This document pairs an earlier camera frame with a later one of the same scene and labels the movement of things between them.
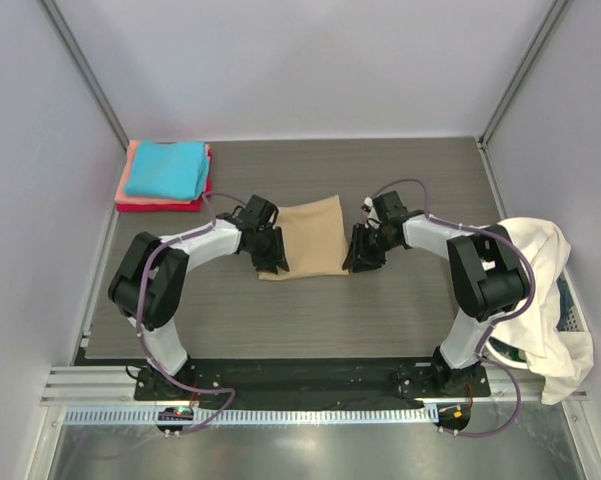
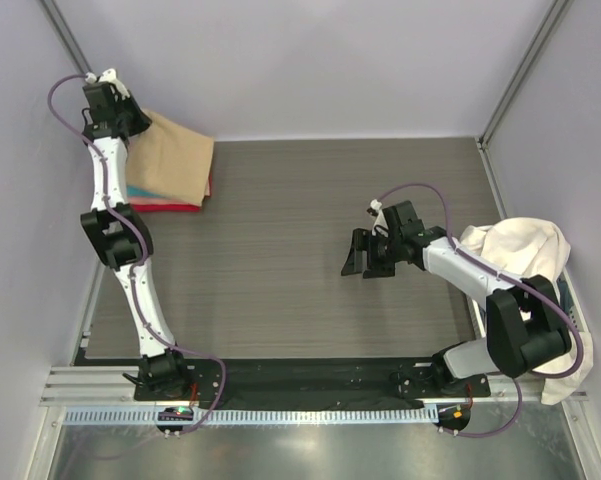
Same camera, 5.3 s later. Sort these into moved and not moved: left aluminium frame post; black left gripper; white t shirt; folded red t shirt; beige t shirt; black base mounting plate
Moved: beige t shirt; black left gripper
Not moved: folded red t shirt; black base mounting plate; left aluminium frame post; white t shirt
